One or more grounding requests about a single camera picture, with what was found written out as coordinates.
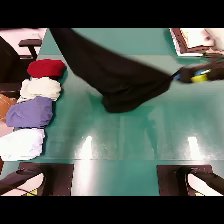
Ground black garment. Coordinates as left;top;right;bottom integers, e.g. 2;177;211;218
49;28;174;114

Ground cream garment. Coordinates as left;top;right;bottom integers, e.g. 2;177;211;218
17;76;63;103

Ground red garment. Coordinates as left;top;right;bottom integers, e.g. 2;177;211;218
26;58;67;80

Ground purple garment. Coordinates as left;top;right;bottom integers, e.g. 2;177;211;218
5;96;55;130

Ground white garment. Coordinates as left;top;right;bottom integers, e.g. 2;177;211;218
0;127;46;162

